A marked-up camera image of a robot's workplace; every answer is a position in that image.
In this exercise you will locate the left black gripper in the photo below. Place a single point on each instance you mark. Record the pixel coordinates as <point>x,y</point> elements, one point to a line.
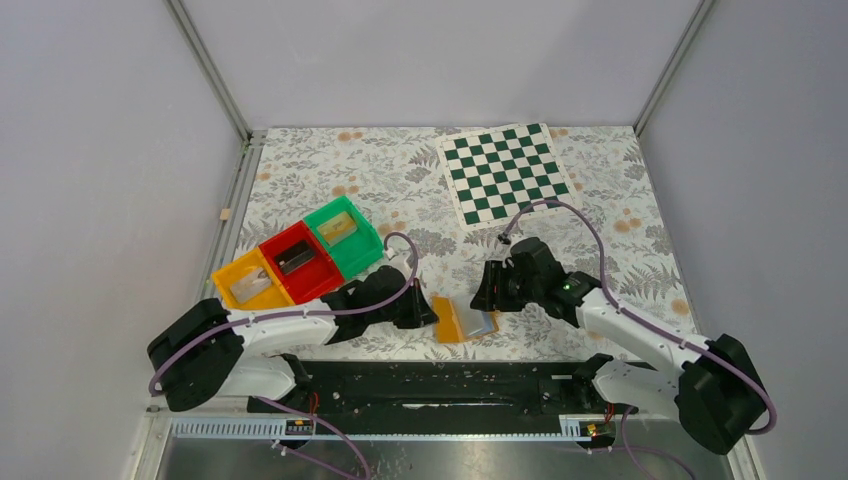
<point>420,313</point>

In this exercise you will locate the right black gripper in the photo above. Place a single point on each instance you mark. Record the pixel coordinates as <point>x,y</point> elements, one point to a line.
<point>486,299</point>

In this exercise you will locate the orange card holder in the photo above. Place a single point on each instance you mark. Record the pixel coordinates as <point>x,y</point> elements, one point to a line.
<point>458,322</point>

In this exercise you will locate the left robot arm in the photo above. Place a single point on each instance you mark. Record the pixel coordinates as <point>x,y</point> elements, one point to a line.
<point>211,351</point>

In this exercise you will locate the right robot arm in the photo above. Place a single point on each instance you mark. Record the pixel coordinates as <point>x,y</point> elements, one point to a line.
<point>708,386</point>

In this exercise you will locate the gold card in green bin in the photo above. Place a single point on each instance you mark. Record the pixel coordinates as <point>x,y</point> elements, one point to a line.
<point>337,228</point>

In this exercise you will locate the black card in red bin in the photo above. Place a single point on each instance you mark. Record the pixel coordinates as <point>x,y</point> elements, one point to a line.
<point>294,257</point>

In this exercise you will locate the silver card in yellow bin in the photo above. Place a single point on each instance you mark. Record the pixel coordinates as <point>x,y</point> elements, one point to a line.
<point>251,285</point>

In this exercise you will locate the green plastic bin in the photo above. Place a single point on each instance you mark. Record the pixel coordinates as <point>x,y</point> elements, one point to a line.
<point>355,254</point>

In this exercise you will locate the green white chessboard mat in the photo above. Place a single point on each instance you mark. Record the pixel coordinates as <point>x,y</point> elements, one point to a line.
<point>493,173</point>

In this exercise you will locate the red plastic bin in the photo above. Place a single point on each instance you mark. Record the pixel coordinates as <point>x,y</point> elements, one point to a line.
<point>318,277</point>

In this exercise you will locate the yellow plastic bin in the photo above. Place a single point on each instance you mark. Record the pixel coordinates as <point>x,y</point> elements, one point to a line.
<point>274,297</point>

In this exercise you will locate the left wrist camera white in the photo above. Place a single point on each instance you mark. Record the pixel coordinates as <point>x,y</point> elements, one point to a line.
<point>400,260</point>

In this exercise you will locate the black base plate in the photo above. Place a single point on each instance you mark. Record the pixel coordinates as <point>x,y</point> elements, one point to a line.
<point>446,398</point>

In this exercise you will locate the aluminium rail front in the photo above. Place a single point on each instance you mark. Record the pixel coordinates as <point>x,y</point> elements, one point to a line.
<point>575,426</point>

